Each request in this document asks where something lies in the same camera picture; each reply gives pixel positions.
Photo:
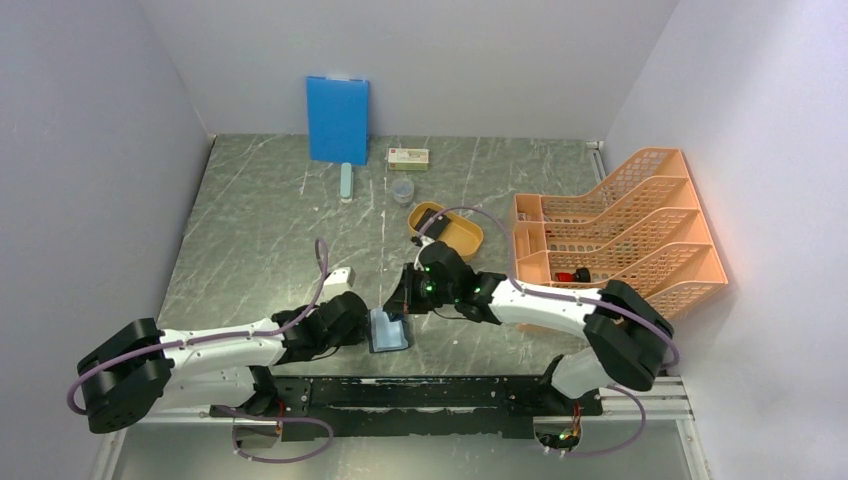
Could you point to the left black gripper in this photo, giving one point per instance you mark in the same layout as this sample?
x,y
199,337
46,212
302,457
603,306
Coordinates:
x,y
356,333

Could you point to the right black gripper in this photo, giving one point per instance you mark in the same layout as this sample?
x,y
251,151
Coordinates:
x,y
403,300

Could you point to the dark blue card holder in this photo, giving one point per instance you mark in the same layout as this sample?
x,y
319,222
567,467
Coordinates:
x,y
387,332

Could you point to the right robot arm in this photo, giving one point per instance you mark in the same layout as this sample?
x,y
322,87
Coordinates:
x,y
628,340

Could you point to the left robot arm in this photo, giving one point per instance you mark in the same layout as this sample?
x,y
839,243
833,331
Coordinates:
x,y
144,369

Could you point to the black card in tray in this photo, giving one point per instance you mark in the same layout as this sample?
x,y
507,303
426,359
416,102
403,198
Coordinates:
x,y
430,222

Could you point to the yellow oval tray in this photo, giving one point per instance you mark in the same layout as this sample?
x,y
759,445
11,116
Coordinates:
x,y
459,233

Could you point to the small clear plastic cup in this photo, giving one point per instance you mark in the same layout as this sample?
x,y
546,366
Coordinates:
x,y
402,190

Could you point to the small red white box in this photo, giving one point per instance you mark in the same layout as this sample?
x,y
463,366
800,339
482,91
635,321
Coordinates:
x,y
408,159

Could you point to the light blue eraser stick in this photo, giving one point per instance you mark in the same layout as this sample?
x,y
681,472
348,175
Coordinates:
x,y
346,183

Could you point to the red black object in rack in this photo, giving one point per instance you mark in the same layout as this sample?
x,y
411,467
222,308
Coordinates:
x,y
579,275

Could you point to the blue board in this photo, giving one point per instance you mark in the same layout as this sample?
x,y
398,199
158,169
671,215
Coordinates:
x,y
338,119

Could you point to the orange file organizer rack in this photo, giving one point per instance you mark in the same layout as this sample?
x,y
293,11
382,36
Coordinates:
x,y
643,225

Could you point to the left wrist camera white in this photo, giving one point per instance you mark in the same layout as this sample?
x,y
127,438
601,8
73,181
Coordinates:
x,y
338,281

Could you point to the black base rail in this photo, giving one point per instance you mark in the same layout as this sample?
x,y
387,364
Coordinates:
x,y
352,406

